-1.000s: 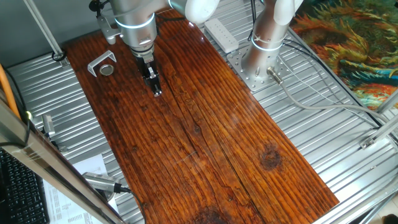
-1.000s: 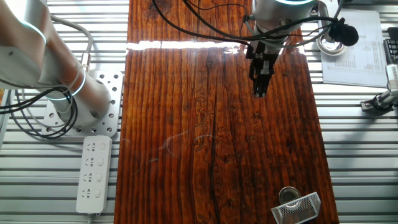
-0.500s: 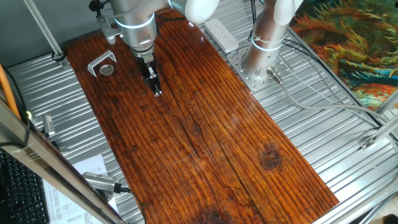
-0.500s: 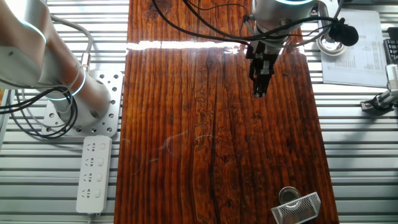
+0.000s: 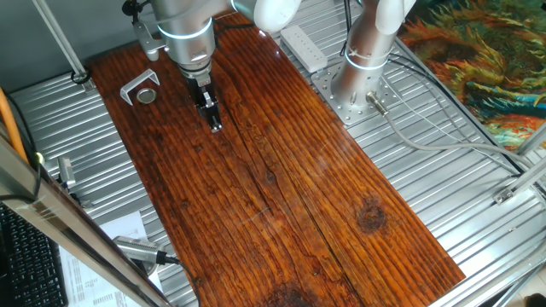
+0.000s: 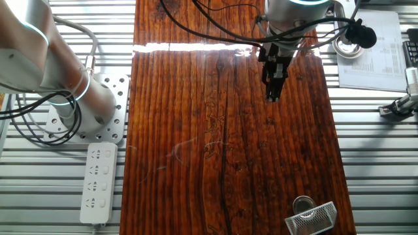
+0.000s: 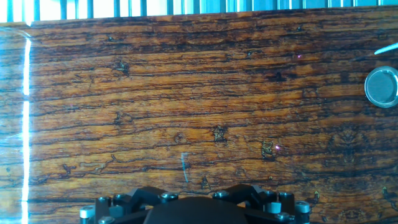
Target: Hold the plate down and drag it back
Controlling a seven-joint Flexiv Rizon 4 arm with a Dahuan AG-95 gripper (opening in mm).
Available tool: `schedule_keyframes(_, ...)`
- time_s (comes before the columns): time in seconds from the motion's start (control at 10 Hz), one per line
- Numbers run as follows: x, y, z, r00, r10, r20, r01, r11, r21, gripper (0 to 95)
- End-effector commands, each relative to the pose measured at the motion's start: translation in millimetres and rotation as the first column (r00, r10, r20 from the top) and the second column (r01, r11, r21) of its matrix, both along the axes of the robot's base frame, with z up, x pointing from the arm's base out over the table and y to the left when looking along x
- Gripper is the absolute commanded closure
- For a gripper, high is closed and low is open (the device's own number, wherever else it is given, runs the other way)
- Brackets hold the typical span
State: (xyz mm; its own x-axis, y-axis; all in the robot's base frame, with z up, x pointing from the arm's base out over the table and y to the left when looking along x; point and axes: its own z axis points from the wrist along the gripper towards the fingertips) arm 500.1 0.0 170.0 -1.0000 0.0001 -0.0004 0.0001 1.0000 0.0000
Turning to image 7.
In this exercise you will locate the white mesh bent rack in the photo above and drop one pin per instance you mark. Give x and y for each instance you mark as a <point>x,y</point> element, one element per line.
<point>390,48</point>

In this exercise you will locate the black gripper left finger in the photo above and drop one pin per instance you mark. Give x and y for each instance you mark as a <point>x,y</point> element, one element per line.
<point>124,205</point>

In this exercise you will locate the wood grain table mat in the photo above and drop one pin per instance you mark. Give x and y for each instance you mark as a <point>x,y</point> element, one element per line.
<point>186,99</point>

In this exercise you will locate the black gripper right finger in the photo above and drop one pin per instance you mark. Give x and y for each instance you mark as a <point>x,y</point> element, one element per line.
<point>273,205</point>

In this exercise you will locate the small round steel plate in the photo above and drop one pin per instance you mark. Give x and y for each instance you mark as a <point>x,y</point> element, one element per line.
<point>382,87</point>

